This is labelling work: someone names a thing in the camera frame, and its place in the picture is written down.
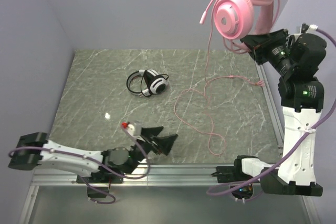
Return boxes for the white and black headphones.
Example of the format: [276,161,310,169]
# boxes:
[126,69,169,98]

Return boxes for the black headphone cable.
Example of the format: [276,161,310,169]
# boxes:
[139,73,169,98]

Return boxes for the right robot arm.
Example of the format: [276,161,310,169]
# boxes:
[235,29,327,197]

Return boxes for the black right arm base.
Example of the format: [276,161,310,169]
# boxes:
[212,165,265,200]

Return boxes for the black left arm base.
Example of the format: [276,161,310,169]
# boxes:
[76,175,123,201]

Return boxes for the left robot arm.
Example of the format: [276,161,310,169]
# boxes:
[8,122,178,181]

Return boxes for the aluminium front rail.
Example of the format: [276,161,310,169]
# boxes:
[30,164,234,187]

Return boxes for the aluminium rail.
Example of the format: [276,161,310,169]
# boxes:
[251,61,284,156]
[30,164,234,187]

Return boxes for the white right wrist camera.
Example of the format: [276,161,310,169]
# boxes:
[300,23,318,34]

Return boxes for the aluminium right side rail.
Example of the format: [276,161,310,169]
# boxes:
[251,61,284,156]

